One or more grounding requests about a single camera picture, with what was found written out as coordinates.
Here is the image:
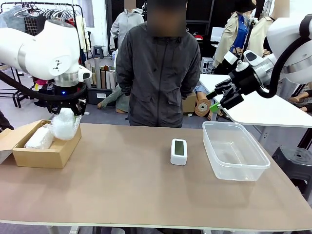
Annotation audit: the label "mannequin in cream outfit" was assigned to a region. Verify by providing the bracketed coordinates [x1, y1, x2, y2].
[247, 0, 277, 59]

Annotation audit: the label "white side table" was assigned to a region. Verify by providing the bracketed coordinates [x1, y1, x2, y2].
[198, 73, 312, 145]

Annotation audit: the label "clear plastic container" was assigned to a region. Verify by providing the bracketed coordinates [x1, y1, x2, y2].
[202, 121, 271, 182]

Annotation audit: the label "grey-blue hanging shirt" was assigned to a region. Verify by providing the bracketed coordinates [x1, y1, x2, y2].
[0, 5, 28, 29]

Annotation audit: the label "white monitor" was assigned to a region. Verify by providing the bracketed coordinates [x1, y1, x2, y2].
[210, 26, 226, 42]

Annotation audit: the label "mannequin in beige coat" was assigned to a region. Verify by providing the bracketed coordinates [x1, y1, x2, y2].
[213, 0, 252, 68]

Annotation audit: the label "mannequin in grey-green clothes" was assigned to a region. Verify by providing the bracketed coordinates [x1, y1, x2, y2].
[97, 84, 130, 115]

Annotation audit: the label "large brown cardboard box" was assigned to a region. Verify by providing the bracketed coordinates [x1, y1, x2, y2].
[181, 91, 198, 113]

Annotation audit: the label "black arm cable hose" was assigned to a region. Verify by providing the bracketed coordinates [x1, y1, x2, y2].
[0, 71, 87, 102]
[257, 14, 312, 98]

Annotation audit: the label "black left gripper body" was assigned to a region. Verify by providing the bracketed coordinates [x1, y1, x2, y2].
[45, 83, 87, 111]

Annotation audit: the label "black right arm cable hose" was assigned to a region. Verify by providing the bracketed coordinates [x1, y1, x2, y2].
[257, 14, 312, 98]

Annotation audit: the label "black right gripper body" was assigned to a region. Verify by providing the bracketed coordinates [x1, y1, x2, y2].
[228, 65, 263, 96]

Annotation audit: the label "brown cardboard reel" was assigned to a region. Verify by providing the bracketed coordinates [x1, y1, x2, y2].
[194, 98, 212, 119]

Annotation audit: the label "black metal clothes rack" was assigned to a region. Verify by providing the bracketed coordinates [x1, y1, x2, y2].
[0, 1, 85, 108]

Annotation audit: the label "grey cardboard tube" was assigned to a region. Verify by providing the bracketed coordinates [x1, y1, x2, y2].
[93, 59, 102, 89]

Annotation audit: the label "black metal stand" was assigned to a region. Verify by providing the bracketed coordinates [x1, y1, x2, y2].
[297, 126, 312, 150]

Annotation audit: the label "cream hanging garment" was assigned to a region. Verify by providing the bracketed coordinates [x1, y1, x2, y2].
[74, 15, 92, 54]

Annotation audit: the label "white computer case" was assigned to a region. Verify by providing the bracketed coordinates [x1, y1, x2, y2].
[200, 57, 215, 74]

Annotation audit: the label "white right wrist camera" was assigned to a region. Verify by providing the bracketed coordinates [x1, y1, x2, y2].
[223, 50, 241, 66]

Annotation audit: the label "black wire grid panel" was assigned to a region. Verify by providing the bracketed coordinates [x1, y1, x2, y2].
[23, 16, 40, 36]

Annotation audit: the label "person in grey hoodie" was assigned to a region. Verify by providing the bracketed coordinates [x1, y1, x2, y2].
[109, 0, 146, 52]

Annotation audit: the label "tan mannequin in blue shirt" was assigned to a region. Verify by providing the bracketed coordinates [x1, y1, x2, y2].
[195, 81, 231, 120]

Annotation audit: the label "white background desk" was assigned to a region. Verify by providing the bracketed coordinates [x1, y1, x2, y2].
[195, 36, 220, 61]

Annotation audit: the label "black plastic crate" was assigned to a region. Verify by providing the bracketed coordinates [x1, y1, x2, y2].
[86, 87, 116, 106]

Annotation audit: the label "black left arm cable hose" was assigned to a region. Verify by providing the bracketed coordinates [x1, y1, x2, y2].
[0, 71, 87, 102]

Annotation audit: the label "bubble-wrapped clock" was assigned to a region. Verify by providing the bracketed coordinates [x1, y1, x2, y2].
[51, 108, 79, 141]
[23, 123, 55, 150]

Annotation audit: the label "person in dark grey jacket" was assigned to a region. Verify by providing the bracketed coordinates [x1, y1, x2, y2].
[116, 0, 201, 128]

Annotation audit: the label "white digital clock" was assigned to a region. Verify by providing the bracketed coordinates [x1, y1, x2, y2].
[170, 138, 189, 166]

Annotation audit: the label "small grey stool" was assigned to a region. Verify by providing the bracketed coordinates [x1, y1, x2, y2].
[93, 45, 105, 59]

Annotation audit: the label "grey metal stool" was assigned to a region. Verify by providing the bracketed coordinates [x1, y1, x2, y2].
[271, 145, 312, 195]

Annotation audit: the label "bystander in dark sleeve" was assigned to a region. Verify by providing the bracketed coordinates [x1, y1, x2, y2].
[0, 109, 15, 134]

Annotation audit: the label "skin-coloured mannequin parts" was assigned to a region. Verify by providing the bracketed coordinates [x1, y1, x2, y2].
[288, 82, 312, 112]

